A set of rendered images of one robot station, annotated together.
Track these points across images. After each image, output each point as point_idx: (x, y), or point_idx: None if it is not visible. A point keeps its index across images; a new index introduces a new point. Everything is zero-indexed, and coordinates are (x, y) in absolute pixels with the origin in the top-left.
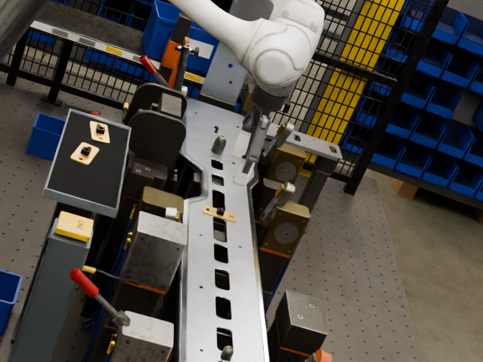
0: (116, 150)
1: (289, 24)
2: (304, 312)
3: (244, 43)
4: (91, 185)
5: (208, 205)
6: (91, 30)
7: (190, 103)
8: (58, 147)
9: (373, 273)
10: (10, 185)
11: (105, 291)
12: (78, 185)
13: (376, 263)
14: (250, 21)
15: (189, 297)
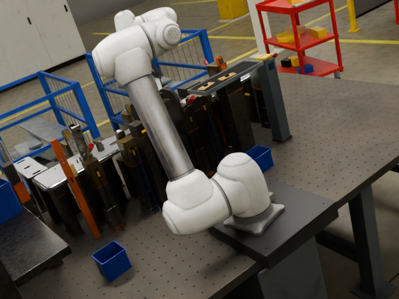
0: (209, 80)
1: (139, 16)
2: (190, 83)
3: (169, 17)
4: (240, 67)
5: None
6: (25, 232)
7: (55, 182)
8: (237, 75)
9: None
10: (174, 237)
11: (217, 142)
12: (246, 66)
13: None
14: (159, 13)
15: None
